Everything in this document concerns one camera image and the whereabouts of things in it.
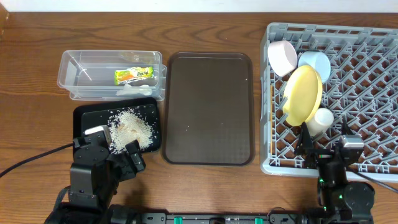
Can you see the grey dishwasher rack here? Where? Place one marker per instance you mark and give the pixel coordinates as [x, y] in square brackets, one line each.
[361, 91]

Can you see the dark brown serving tray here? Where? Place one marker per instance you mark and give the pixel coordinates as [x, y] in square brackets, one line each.
[209, 119]

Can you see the white cup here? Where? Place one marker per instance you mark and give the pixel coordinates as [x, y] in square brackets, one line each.
[320, 122]

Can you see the clear plastic bin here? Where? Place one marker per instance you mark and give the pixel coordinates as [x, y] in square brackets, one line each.
[89, 74]

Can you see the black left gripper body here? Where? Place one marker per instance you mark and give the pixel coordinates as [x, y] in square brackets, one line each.
[123, 160]

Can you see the pink bowl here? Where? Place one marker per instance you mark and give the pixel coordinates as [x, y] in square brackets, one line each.
[282, 57]

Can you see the white tissue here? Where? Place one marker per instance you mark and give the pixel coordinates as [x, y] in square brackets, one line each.
[133, 90]

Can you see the green snack wrapper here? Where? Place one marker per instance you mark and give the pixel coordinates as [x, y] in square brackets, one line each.
[132, 74]

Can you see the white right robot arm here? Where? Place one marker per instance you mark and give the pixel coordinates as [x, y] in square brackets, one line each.
[340, 200]

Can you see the rice pile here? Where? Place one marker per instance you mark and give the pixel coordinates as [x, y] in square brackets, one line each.
[127, 126]

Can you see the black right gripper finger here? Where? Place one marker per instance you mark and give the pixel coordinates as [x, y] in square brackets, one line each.
[345, 129]
[304, 144]

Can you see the yellow plate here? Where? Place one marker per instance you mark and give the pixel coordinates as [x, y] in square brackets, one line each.
[303, 93]

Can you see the wooden chopstick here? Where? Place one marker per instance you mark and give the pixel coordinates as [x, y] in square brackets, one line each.
[271, 118]

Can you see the light blue bowl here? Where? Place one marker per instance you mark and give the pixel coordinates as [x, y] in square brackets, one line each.
[317, 60]

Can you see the black waste tray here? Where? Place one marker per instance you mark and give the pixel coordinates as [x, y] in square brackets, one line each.
[89, 116]

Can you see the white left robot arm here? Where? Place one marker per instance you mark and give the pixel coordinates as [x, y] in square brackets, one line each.
[95, 175]

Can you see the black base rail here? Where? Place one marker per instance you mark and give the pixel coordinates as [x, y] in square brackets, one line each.
[277, 215]

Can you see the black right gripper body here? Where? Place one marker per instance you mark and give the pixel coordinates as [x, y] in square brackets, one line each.
[323, 156]

